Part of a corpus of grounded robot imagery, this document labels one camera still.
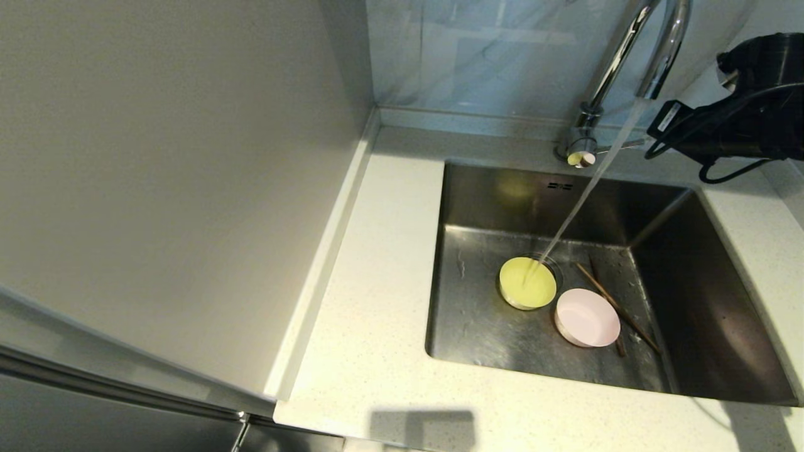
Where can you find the grey tall cabinet door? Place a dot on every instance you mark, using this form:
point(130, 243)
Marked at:
point(63, 333)

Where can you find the yellow-green plastic bowl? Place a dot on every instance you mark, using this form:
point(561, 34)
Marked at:
point(526, 285)

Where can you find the beige tall cabinet side panel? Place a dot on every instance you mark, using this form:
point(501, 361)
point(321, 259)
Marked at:
point(157, 188)

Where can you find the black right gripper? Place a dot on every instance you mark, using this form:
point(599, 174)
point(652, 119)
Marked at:
point(722, 129)

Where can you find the chrome gooseneck kitchen faucet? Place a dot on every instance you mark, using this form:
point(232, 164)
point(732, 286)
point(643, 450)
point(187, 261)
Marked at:
point(622, 50)

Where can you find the stainless steel sink basin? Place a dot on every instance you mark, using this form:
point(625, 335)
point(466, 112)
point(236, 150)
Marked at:
point(477, 339)

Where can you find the running water stream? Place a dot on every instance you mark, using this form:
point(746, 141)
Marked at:
point(588, 188)

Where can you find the brown wooden chopstick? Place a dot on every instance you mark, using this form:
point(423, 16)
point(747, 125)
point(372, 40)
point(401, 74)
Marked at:
point(637, 329)
point(594, 270)

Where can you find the pink plastic bowl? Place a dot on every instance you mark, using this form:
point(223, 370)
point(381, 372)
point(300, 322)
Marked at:
point(587, 317)

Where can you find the silver cabinet trim strip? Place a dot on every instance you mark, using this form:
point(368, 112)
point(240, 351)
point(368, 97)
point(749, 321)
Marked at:
point(125, 383)

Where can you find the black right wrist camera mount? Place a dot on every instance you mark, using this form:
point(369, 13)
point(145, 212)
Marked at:
point(766, 59)

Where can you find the glossy grey lower cabinet door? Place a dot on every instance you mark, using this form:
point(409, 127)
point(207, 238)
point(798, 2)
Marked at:
point(94, 420)

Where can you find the white countertop upstand strip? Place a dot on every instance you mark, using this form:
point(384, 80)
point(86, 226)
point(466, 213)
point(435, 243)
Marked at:
point(326, 251)

